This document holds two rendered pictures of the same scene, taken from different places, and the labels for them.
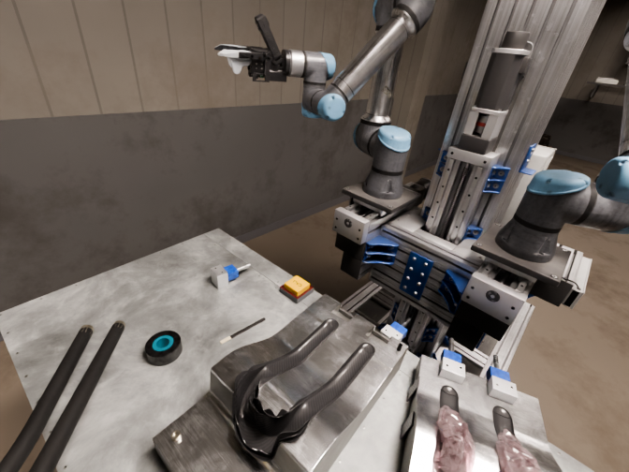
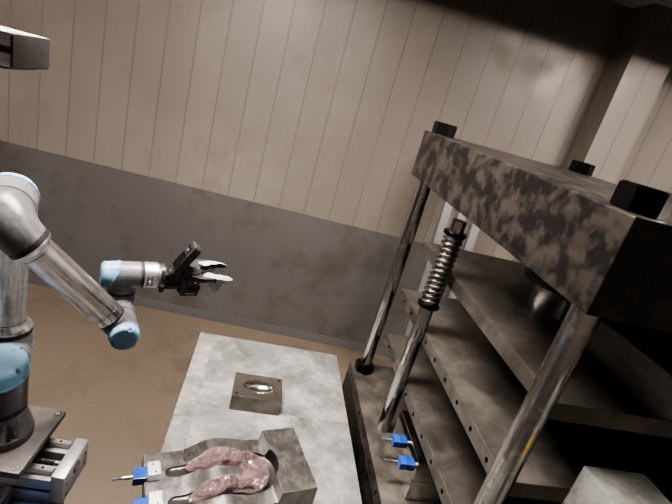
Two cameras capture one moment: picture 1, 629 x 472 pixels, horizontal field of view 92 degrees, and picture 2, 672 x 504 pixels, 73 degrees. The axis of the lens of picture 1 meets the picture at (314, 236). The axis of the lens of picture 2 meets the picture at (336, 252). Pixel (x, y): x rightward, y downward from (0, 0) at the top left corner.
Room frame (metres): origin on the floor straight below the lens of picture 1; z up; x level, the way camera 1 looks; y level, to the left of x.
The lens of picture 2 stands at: (0.97, 0.49, 2.07)
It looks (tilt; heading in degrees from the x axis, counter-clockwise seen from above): 19 degrees down; 222
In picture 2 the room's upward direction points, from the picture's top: 16 degrees clockwise
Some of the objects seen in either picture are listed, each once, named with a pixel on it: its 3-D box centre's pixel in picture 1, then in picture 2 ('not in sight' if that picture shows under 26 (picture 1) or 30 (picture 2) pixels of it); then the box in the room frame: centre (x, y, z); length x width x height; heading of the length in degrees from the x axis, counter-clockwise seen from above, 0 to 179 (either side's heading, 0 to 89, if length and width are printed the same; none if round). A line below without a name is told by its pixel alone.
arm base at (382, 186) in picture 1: (385, 179); not in sight; (1.11, -0.24, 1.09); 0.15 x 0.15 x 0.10
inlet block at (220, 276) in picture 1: (232, 271); not in sight; (0.78, 0.26, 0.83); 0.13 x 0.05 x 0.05; 135
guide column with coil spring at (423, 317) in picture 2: not in sight; (404, 368); (-0.51, -0.29, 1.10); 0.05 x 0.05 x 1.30
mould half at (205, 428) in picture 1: (299, 387); not in sight; (0.38, 0.00, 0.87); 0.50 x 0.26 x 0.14; 143
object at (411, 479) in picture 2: not in sight; (462, 460); (-0.59, 0.04, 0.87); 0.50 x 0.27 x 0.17; 143
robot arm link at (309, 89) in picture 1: (314, 100); not in sight; (1.10, 0.05, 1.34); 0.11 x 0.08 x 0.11; 24
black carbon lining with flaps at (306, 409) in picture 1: (309, 371); not in sight; (0.39, -0.02, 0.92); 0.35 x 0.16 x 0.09; 143
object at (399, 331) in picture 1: (398, 330); not in sight; (0.61, -0.27, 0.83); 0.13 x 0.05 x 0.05; 139
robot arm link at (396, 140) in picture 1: (390, 147); not in sight; (1.11, -0.24, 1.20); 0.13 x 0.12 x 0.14; 24
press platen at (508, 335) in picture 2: not in sight; (554, 319); (-0.73, 0.09, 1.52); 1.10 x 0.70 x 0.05; 53
